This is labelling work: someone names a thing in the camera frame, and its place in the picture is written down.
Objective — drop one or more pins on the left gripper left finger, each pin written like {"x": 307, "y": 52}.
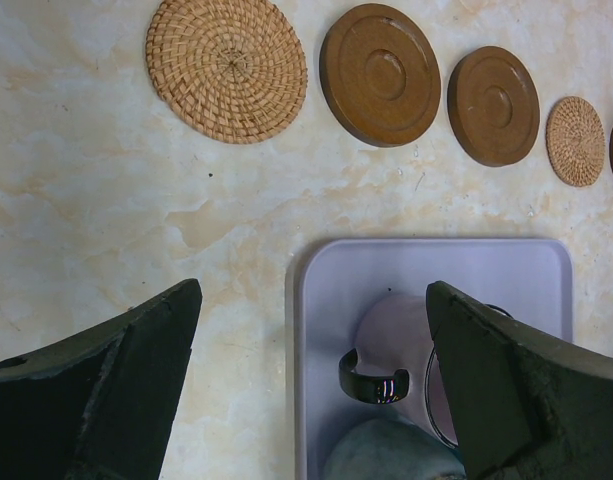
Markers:
{"x": 100, "y": 404}

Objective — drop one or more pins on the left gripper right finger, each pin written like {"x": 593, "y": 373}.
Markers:
{"x": 524, "y": 404}

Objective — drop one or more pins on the woven rattan coaster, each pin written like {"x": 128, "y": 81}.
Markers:
{"x": 575, "y": 141}
{"x": 235, "y": 71}

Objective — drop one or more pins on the dark wooden coaster top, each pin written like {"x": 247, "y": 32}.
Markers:
{"x": 493, "y": 107}

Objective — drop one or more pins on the purple glass mug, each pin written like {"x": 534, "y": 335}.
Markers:
{"x": 393, "y": 363}

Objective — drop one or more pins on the grey green mug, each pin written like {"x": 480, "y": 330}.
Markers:
{"x": 390, "y": 449}

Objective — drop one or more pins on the lavender plastic tray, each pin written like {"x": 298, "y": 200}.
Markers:
{"x": 336, "y": 284}

